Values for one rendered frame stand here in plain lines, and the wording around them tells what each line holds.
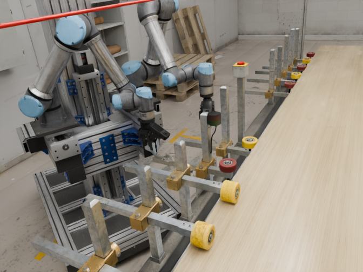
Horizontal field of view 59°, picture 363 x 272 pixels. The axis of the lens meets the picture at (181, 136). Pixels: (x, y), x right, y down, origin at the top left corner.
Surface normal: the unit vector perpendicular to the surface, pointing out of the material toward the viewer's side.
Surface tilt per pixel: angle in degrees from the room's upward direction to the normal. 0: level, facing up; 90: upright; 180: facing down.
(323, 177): 0
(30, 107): 96
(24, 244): 0
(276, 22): 90
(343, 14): 90
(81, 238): 0
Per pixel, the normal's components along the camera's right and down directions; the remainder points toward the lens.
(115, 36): -0.47, 0.43
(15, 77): 0.88, 0.15
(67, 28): 0.07, 0.34
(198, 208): -0.08, -0.90
